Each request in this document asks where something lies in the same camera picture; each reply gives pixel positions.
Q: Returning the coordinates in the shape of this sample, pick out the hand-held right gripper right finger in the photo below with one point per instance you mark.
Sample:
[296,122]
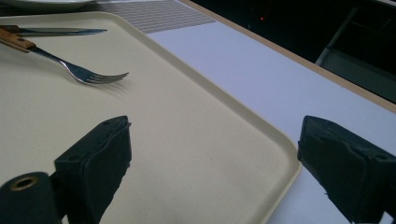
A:
[345,174]

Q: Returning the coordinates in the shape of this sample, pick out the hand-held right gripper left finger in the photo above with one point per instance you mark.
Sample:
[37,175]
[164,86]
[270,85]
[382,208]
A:
[93,168]

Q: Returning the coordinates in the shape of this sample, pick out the beige plastic tray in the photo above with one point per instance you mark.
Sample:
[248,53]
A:
[186,140]

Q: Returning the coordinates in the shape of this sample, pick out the white round plate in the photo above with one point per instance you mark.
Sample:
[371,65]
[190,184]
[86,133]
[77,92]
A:
[43,3]

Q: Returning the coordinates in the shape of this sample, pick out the wooden table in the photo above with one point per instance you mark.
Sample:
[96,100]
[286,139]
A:
[311,60]

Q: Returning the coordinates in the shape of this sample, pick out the grey striped woven placemat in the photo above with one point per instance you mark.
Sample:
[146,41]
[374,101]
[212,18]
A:
[155,14]

